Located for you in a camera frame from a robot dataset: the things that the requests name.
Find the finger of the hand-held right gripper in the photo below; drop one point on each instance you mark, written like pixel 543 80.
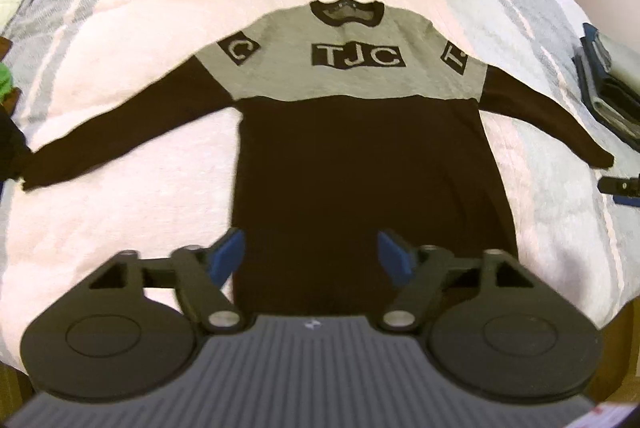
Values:
pixel 620 188

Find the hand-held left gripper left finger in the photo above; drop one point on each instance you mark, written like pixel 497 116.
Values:
pixel 227 258

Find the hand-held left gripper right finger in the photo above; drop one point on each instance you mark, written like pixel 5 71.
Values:
pixel 395 258

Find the black and grey sweater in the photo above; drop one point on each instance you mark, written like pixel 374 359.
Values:
pixel 350 147

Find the stack of folded clothes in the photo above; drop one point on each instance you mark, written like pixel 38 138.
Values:
pixel 612 77

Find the pink and blue striped bedspread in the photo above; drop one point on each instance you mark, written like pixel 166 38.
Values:
pixel 150 57

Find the dark cloth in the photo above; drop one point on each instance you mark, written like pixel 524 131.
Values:
pixel 12 142

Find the green cloth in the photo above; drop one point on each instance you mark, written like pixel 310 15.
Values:
pixel 5 82

